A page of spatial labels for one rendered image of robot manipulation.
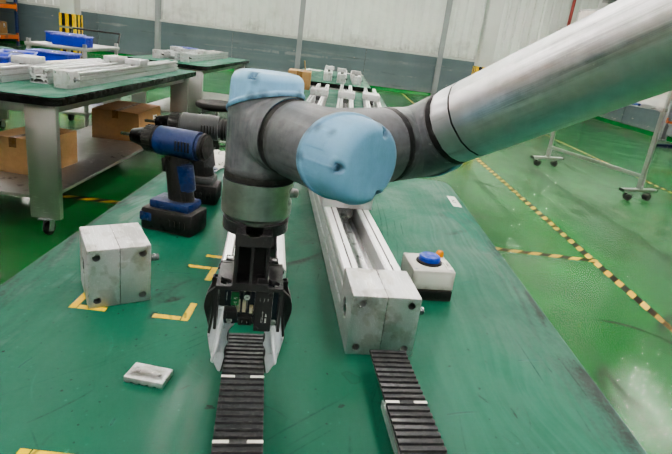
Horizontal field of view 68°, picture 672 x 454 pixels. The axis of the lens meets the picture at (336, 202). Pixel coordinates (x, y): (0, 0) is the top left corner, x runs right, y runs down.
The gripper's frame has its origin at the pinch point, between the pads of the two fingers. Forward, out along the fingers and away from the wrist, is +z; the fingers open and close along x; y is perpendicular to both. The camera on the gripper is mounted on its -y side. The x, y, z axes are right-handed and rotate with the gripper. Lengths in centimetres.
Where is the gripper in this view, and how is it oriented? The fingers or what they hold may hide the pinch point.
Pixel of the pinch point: (244, 358)
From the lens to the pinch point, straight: 66.9
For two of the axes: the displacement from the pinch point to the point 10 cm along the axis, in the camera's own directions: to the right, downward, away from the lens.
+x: 9.9, 0.8, 1.5
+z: -1.3, 9.4, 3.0
